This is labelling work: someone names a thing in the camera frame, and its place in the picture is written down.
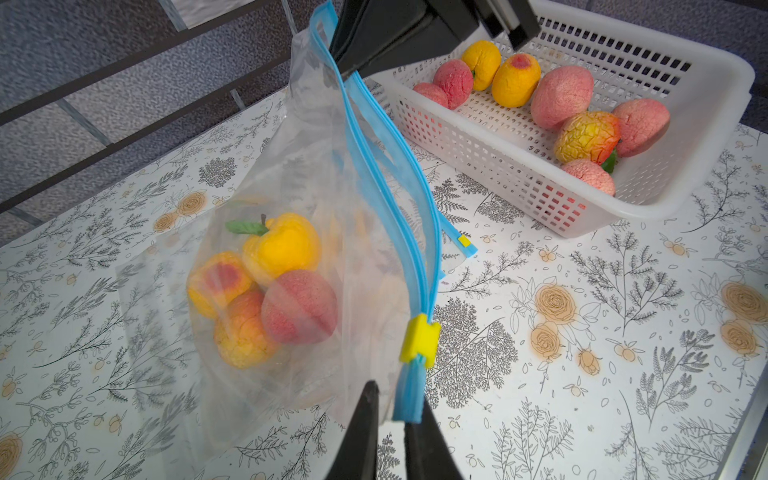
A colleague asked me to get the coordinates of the large pink peach right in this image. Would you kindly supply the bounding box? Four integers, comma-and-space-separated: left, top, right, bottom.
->
531, 66, 594, 130

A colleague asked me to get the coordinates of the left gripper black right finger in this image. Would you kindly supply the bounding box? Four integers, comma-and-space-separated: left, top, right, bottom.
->
404, 399, 463, 480

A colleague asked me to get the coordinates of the yellow peach green leaf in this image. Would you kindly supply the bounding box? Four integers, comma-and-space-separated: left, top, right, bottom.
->
225, 212, 321, 287

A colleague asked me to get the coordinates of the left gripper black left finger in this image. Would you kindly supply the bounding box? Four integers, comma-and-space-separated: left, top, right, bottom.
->
325, 380, 379, 480

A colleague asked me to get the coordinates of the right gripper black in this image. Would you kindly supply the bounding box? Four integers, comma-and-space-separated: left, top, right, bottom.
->
329, 0, 541, 77

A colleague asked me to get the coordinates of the pink peach with leaf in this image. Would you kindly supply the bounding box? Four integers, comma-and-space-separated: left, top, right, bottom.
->
261, 270, 339, 345

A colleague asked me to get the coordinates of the wrinkled yellow red peach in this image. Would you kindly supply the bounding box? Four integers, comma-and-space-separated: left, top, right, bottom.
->
554, 111, 620, 165

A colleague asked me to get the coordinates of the white plastic mesh basket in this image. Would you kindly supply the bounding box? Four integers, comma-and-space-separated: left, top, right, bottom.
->
375, 1, 755, 238

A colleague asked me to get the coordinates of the clear zip-top bag blue zipper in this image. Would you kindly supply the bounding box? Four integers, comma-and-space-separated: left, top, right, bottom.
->
111, 3, 458, 479

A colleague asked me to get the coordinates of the yellow peach top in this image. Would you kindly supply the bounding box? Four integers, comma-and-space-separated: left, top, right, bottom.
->
461, 40, 502, 91

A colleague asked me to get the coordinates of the yellow peach red blush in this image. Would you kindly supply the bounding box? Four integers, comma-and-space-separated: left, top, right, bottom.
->
491, 53, 541, 108

